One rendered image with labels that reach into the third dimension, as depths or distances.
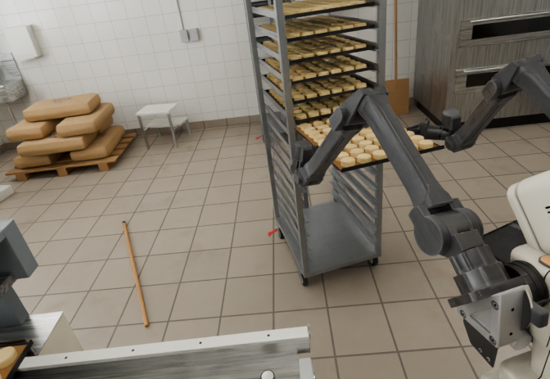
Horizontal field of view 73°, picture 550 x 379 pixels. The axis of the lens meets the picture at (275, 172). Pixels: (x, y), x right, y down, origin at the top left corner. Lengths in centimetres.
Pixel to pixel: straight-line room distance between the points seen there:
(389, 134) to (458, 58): 318
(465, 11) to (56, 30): 431
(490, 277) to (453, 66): 338
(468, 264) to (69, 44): 492
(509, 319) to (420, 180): 28
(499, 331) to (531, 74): 67
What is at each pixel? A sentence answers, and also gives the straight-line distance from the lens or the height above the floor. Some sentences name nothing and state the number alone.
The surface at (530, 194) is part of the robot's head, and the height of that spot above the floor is 126.
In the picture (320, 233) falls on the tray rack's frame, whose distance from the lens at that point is 247.
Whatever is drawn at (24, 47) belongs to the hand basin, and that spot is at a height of 125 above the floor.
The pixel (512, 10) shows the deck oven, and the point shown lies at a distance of 415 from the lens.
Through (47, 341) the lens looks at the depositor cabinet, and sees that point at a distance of 131.
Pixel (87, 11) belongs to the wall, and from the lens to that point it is 505.
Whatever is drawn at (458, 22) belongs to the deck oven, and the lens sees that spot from 395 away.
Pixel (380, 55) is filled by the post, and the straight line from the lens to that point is 180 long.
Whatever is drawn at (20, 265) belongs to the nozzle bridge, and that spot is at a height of 107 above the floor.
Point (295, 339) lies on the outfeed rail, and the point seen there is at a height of 89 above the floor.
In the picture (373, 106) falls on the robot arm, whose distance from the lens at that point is 91.
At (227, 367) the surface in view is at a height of 84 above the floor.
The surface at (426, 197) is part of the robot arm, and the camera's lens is 80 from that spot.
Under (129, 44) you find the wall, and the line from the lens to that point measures 493.
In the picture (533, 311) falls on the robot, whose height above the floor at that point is 114.
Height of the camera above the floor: 166
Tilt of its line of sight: 28 degrees down
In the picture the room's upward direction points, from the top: 8 degrees counter-clockwise
